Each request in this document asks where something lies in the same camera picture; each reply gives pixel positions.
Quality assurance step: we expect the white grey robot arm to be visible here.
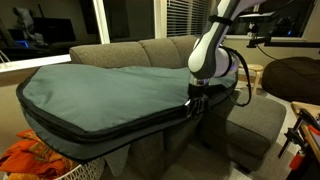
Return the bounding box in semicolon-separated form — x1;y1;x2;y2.
185;0;266;117

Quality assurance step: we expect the wooden table with clamps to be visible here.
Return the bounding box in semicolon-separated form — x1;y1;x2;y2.
278;101;320;180

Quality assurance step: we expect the white wire laundry basket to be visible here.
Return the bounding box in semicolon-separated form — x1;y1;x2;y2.
0;157;104;180

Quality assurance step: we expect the orange cloth pile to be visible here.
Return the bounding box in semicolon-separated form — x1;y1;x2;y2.
0;129;77;180

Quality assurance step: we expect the dark brown bean bag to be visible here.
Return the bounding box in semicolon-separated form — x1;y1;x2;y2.
262;57;320;105

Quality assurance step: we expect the grey fabric sofa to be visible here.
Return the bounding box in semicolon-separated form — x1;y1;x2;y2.
69;35;286;180

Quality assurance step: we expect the large teal zippered bag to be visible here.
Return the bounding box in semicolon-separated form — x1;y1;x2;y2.
16;63;239;163

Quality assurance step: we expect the light wooden stool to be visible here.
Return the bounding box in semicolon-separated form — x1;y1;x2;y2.
239;64;264;94

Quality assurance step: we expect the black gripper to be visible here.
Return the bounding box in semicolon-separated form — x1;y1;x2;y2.
185;84;208;119

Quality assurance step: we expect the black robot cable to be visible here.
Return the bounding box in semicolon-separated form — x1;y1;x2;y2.
219;46;253;108

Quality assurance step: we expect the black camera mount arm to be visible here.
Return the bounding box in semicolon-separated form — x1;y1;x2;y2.
247;36;320;48

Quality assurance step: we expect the black stereo camera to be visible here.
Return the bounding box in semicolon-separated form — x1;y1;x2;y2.
239;12;278;23

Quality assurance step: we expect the dark television screen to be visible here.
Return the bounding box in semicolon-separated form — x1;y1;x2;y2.
33;17;76;44

